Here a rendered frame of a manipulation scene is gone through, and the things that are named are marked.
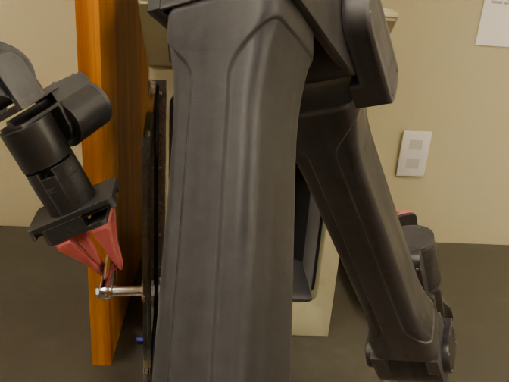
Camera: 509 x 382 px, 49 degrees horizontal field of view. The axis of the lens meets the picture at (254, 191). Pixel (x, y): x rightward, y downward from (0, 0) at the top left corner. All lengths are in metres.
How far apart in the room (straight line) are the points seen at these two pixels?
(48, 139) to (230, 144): 0.40
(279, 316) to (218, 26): 0.13
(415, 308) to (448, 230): 0.99
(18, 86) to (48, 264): 0.70
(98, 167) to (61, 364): 0.35
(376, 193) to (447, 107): 0.98
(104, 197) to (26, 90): 0.14
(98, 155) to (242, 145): 0.56
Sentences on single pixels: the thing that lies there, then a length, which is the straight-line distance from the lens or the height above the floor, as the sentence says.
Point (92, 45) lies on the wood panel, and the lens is 0.75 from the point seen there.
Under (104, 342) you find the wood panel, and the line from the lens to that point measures 0.93.
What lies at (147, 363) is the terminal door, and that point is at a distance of 0.65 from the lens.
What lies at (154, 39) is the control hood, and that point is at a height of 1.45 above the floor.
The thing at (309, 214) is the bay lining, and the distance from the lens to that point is 1.05.
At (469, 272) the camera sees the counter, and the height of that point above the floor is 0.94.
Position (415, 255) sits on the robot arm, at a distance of 0.60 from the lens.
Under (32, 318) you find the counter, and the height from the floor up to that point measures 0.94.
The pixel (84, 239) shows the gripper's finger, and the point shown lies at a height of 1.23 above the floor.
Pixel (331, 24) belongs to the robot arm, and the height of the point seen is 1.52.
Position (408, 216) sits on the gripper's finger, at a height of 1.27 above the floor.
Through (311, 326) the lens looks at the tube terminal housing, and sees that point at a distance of 1.02.
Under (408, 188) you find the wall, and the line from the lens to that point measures 1.42.
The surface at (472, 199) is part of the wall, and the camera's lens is 1.50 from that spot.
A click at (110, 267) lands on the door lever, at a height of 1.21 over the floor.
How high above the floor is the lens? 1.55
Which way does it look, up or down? 22 degrees down
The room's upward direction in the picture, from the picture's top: 4 degrees clockwise
